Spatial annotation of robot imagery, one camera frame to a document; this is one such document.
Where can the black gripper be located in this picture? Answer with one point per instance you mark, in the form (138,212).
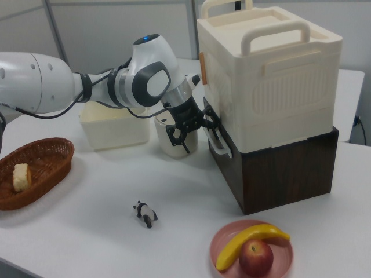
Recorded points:
(185,116)

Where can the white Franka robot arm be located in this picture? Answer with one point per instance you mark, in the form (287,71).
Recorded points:
(34,81)

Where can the cream plastic open bin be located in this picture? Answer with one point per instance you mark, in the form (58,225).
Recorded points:
(116,133)

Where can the dark wooden drawer casing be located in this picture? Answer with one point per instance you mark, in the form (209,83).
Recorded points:
(284,179)

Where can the small cream trash bin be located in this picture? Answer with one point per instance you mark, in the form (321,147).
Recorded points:
(160,139)

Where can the panda figurine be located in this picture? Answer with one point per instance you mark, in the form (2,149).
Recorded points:
(145,212)

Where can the yellow banana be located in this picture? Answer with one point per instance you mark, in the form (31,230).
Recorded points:
(237,246)

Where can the red apple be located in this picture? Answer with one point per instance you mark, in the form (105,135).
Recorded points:
(255,257)

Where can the brown wicker basket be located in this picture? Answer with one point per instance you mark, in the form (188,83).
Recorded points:
(49,162)

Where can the pink plate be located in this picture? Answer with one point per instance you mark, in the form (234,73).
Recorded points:
(281,260)

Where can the yellow bread slice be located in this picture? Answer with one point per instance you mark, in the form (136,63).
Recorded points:
(21,178)

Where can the black camera stand pole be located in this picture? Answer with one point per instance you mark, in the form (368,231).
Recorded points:
(237,5)

